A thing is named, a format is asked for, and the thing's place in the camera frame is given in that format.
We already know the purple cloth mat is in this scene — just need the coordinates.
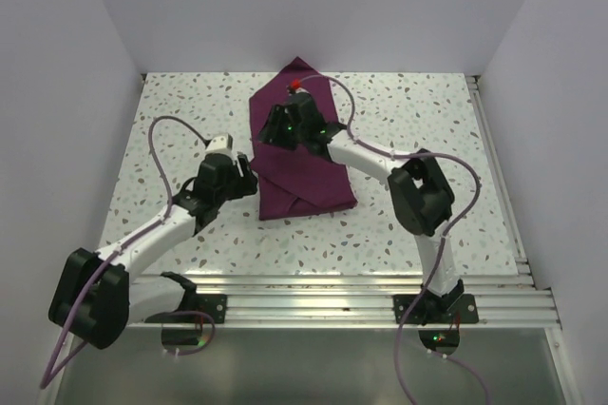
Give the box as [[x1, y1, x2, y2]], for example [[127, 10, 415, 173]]
[[249, 57, 357, 221]]

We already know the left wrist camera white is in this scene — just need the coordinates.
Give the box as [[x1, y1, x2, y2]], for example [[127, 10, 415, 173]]
[[205, 133, 233, 156]]

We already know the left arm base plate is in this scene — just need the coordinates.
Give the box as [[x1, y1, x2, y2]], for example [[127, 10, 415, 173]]
[[146, 272, 228, 324]]

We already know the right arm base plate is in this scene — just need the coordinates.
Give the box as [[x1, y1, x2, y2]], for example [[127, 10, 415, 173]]
[[405, 294, 480, 325]]

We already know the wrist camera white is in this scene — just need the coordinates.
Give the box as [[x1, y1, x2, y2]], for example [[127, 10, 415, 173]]
[[287, 80, 307, 96], [205, 133, 233, 156]]

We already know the purple cable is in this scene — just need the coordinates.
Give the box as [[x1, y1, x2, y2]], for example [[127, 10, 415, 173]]
[[298, 73, 490, 405], [38, 115, 218, 389]]

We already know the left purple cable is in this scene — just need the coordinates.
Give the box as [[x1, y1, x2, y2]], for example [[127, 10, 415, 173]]
[[38, 115, 218, 389]]

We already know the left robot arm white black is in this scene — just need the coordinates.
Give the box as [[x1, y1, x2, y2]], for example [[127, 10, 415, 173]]
[[48, 153, 257, 349]]

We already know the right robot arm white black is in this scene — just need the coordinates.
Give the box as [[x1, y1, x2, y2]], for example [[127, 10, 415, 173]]
[[257, 91, 464, 322]]

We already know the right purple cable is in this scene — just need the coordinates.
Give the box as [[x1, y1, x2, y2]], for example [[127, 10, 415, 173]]
[[298, 73, 490, 405]]

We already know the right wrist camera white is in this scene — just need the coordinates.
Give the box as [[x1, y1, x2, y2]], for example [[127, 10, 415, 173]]
[[287, 80, 307, 96]]

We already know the aluminium rail frame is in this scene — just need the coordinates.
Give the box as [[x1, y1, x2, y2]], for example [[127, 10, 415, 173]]
[[37, 72, 580, 405]]

